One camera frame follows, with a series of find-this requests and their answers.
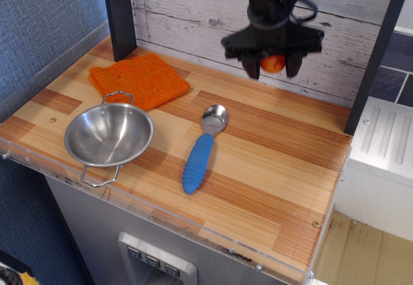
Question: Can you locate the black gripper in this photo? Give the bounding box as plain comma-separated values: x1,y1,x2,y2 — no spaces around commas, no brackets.
221,23,325,79

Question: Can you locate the orange toy carrot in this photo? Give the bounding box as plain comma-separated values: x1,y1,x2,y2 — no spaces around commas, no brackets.
260,55,286,74

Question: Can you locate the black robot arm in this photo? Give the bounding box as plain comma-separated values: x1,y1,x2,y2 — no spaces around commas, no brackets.
221,0,325,79

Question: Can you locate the orange knitted cloth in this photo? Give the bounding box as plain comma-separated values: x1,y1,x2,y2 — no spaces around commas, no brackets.
89,54,190,111

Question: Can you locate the white ridged side unit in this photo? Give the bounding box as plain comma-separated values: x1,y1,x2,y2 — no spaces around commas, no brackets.
334,97,412,241

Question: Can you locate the small steel pot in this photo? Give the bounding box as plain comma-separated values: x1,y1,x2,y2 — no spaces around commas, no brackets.
64,90,154,188

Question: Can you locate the silver toy dispenser panel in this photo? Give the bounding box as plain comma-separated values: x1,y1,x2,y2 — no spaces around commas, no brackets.
118,231,198,284

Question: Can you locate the yellow black object bottom left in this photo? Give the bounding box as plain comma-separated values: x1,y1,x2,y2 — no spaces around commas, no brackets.
1,263,41,285

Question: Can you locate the blue handled metal spoon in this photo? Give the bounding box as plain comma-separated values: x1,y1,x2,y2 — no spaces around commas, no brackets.
181,104,228,195

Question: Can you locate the dark right vertical post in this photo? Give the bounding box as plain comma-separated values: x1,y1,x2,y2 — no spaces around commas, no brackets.
344,0,405,135

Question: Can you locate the dark vertical post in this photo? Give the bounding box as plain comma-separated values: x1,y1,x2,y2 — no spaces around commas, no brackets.
344,0,405,135
105,0,137,61

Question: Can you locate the dark left vertical post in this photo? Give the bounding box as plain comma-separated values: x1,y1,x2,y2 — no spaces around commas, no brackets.
105,0,137,61

